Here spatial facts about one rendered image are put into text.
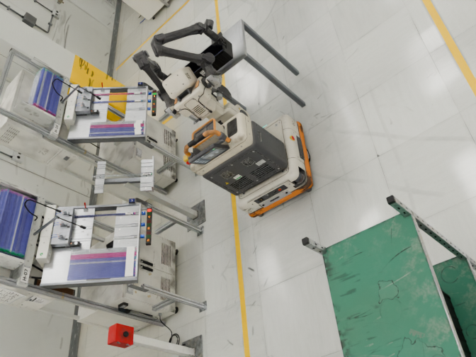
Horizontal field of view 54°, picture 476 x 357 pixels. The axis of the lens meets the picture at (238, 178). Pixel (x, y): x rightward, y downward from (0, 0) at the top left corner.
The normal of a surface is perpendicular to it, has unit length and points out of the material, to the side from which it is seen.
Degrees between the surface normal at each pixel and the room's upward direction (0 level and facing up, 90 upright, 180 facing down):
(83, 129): 44
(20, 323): 90
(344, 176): 0
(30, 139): 90
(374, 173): 0
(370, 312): 0
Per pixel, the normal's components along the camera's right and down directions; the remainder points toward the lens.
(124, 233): 0.02, -0.61
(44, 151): 0.07, 0.79
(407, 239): -0.68, -0.40
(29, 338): 0.73, -0.46
